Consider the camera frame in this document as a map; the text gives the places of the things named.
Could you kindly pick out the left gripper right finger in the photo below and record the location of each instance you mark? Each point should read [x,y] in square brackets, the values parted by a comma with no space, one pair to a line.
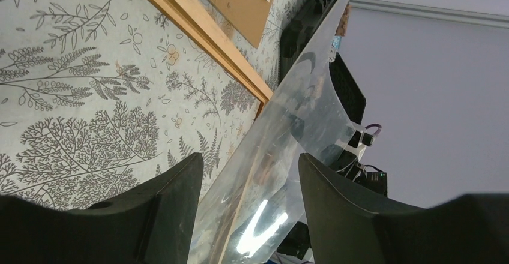
[349,223]

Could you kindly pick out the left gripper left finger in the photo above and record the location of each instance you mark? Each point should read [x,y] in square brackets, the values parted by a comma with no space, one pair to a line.
[150,223]

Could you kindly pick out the clear plastic frame sheet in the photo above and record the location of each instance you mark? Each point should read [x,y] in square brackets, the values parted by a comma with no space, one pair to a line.
[256,200]

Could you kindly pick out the wooden picture frame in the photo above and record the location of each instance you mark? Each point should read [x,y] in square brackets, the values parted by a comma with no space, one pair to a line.
[193,19]

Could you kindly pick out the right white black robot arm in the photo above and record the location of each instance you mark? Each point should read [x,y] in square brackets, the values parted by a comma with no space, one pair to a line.
[296,247]

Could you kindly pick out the floral patterned table mat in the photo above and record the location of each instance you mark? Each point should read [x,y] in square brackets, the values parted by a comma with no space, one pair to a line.
[99,96]

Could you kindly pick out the black poker chip case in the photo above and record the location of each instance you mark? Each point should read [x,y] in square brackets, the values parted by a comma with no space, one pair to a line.
[312,29]

